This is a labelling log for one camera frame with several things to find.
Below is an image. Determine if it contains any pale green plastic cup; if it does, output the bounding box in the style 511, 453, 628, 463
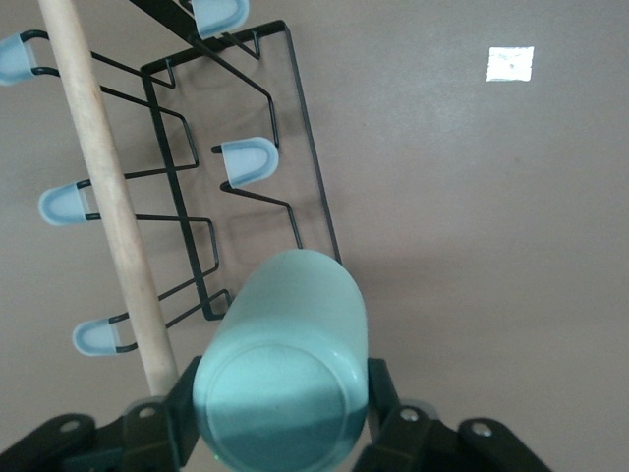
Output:
191, 248, 370, 472

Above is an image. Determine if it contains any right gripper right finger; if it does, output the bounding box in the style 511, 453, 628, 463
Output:
351, 357, 547, 472

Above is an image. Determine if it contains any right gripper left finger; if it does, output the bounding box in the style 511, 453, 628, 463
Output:
0, 353, 203, 472

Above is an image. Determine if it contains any black wire cup holder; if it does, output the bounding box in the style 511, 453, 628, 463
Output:
0, 0, 343, 397

